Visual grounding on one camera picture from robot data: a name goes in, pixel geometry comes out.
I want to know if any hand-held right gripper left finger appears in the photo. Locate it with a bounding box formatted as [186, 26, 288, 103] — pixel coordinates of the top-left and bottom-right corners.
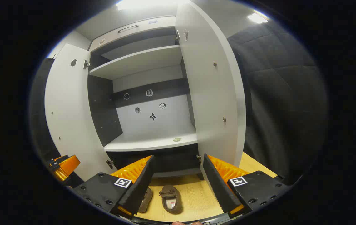
[72, 155, 156, 219]

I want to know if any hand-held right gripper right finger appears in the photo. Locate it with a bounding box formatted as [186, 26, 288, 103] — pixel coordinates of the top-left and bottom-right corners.
[202, 154, 292, 218]

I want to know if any brown fuzzy shoe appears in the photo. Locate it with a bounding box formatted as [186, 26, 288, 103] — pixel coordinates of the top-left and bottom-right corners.
[159, 184, 183, 215]
[137, 187, 153, 213]

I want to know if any white cabinet door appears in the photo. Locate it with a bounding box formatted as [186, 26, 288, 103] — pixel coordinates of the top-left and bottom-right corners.
[44, 44, 116, 182]
[175, 0, 246, 182]

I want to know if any white and grey shoe cabinet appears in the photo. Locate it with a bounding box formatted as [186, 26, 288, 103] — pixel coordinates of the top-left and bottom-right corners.
[87, 16, 203, 179]

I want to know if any dark quilted curtain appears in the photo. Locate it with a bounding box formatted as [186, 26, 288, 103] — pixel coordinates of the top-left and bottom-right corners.
[226, 19, 330, 185]

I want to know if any ceiling light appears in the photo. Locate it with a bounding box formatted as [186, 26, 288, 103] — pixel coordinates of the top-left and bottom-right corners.
[247, 12, 269, 24]
[116, 0, 178, 11]

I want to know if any metal drawer handle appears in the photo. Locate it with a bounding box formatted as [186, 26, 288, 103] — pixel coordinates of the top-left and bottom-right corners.
[117, 25, 139, 33]

